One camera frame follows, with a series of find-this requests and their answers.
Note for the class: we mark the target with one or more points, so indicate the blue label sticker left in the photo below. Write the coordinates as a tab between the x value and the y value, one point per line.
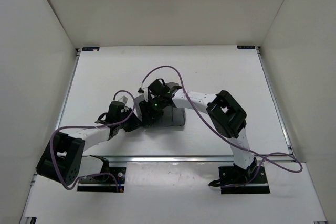
90	49

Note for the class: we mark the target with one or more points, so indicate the blue label sticker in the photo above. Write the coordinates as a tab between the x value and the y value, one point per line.
246	47
90	49

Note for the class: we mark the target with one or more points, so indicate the grey pleated skirt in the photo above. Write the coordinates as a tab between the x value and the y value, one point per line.
173	116

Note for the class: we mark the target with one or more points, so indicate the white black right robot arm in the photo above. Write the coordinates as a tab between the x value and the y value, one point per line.
167	102

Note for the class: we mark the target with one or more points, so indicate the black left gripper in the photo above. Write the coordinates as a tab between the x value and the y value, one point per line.
135	123

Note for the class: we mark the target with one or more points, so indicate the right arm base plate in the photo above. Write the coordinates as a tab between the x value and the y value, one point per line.
231	181

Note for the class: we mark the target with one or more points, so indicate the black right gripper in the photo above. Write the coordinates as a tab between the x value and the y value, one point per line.
149	116

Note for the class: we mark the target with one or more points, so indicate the blue label sticker right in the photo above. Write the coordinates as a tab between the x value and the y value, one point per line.
246	47

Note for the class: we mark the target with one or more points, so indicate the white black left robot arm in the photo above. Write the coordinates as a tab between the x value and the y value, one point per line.
62	157

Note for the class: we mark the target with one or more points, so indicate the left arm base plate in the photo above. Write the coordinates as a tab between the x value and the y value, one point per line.
105	183

